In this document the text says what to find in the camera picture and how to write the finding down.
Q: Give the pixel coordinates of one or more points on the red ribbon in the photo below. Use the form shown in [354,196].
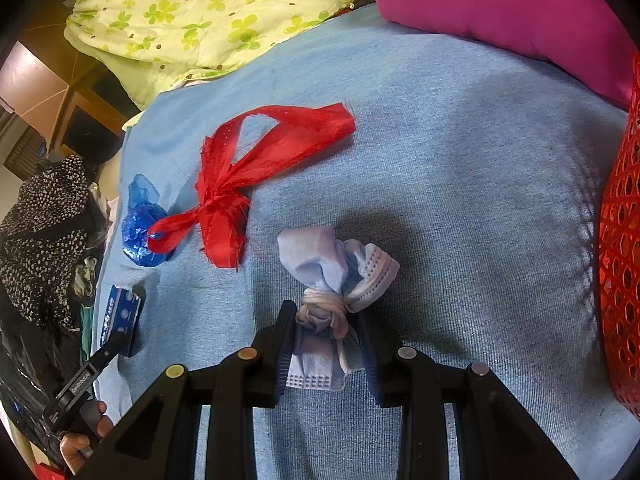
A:
[222,210]

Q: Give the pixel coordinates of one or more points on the blue white cardboard box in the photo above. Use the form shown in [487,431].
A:
[121,316]

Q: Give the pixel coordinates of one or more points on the left hand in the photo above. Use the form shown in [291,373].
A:
[72,445]

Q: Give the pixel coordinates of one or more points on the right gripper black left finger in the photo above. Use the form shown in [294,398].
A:
[158,437]

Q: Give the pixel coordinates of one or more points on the green clover pattern quilt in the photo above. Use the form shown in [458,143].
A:
[152,46]

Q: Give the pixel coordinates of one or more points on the magenta pillow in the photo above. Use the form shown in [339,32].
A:
[583,37]

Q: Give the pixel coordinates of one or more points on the blue plastic wrapper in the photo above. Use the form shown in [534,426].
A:
[143,210]

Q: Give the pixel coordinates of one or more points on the brown wooden cabinet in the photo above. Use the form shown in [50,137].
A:
[73,101]

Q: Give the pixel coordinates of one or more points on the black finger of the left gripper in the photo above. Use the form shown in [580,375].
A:
[73,408]

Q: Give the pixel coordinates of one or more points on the black white dotted garment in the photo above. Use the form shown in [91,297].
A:
[43,238]

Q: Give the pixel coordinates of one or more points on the red mesh plastic basket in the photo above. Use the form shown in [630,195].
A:
[618,262]

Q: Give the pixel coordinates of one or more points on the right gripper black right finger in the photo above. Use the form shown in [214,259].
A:
[496,436]

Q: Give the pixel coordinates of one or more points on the blue face mask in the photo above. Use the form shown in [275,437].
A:
[341,277]

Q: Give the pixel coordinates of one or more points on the black jacket pile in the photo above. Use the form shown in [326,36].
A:
[36,363]

